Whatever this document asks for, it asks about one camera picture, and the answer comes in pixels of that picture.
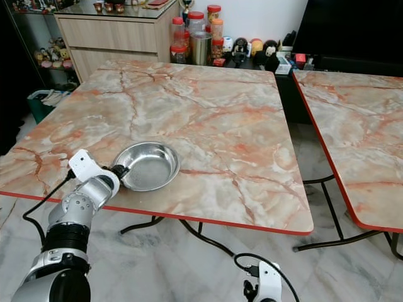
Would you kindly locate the large steel bowl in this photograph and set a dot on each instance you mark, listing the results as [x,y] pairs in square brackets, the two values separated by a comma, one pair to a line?
[151,167]

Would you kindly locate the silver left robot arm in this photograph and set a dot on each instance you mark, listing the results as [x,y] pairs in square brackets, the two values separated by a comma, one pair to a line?
[79,207]

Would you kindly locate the green basket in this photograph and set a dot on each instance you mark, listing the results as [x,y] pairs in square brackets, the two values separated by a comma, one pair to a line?
[43,108]

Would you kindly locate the marble-pattern folding table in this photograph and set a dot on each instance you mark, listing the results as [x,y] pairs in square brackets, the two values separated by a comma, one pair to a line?
[227,119]
[359,126]

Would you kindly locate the light wooden cabinet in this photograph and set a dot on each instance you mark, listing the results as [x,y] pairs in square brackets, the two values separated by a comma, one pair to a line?
[113,39]

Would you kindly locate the glass display shelf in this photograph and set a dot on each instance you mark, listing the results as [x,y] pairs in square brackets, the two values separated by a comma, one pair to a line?
[47,56]

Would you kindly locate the red-lidded jar with red base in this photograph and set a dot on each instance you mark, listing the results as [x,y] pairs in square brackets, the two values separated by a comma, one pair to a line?
[179,47]

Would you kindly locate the steel canister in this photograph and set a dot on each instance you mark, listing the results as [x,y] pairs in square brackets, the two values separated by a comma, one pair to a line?
[201,49]

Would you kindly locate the white figurine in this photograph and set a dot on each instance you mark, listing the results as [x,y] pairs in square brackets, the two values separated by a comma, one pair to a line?
[228,45]

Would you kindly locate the wide clear red-lidded jar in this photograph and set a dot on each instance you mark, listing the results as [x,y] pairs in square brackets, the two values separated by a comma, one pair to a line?
[197,22]

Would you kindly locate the black figurine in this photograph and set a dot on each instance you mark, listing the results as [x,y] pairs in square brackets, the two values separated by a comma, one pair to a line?
[272,53]
[242,50]

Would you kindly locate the small trophy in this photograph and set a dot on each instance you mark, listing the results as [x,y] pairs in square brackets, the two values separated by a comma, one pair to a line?
[186,7]

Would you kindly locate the yellow figurine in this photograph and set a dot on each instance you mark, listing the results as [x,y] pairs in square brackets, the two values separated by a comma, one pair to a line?
[257,47]

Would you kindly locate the tall red-lidded jar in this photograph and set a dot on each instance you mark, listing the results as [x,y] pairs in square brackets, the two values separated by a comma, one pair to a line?
[214,12]

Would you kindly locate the small red box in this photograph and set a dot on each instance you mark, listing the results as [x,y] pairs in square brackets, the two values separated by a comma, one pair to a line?
[300,59]

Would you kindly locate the black television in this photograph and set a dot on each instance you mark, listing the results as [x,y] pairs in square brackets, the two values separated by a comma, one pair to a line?
[346,25]

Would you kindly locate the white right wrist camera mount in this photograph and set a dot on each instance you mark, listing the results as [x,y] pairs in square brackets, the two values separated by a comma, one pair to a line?
[269,282]

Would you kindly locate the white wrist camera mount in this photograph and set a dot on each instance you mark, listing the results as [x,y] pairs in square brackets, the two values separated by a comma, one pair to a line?
[269,282]
[85,165]

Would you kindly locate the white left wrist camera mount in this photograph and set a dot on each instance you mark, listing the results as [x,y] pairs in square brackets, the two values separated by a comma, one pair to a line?
[85,165]

